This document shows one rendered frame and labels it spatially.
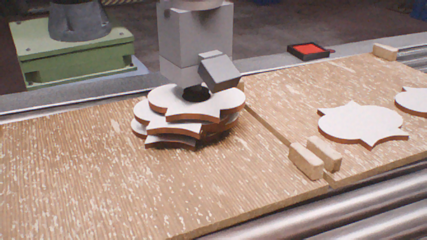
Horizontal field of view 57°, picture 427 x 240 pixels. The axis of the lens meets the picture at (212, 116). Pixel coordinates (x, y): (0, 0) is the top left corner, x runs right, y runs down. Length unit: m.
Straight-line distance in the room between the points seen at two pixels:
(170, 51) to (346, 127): 0.30
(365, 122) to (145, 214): 0.38
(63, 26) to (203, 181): 0.61
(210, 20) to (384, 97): 0.40
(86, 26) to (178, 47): 0.50
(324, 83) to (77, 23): 0.57
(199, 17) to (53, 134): 0.30
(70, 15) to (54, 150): 0.45
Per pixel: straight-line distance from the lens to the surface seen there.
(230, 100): 0.58
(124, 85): 0.85
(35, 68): 0.99
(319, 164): 0.53
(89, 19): 1.00
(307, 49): 1.02
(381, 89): 0.83
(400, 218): 0.55
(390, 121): 0.69
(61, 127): 0.68
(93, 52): 1.00
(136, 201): 0.50
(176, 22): 0.51
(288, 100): 0.74
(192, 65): 0.53
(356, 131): 0.65
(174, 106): 0.57
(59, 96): 0.84
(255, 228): 0.49
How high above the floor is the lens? 1.27
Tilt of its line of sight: 29 degrees down
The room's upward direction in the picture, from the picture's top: straight up
